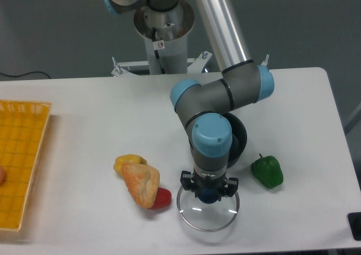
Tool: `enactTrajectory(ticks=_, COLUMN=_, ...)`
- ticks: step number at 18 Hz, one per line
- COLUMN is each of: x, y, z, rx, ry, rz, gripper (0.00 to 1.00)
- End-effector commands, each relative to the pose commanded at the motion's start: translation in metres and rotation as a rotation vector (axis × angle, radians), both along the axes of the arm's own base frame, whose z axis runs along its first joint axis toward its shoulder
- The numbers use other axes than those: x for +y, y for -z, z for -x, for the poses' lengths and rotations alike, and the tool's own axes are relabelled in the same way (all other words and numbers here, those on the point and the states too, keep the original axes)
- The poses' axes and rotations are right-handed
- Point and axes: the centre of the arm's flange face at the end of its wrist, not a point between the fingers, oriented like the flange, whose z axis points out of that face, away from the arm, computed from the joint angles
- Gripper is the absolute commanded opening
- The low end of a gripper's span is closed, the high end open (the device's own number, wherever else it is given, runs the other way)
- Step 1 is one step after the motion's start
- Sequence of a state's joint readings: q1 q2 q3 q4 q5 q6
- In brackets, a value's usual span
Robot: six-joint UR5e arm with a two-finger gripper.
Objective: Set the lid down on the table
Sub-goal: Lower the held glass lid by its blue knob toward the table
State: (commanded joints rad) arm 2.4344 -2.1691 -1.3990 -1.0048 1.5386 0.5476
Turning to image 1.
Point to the triangular bread slice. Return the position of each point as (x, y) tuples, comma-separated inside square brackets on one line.
[(142, 182)]

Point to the dark grey pot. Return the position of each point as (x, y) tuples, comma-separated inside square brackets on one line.
[(239, 138)]

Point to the black device at table edge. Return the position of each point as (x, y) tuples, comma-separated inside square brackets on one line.
[(355, 224)]

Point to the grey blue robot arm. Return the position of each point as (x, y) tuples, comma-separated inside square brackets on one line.
[(202, 109)]

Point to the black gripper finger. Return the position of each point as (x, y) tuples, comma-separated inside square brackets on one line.
[(228, 187), (188, 182)]

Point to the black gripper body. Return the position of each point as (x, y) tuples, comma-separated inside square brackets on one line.
[(208, 181)]

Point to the yellow woven basket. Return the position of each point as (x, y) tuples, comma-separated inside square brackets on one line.
[(23, 126)]

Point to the yellow bell pepper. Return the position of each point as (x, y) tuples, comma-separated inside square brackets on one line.
[(129, 158)]

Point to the glass lid with blue knob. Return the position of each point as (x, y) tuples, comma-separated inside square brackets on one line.
[(207, 217)]

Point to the green bell pepper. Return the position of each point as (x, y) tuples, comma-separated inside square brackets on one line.
[(267, 171)]

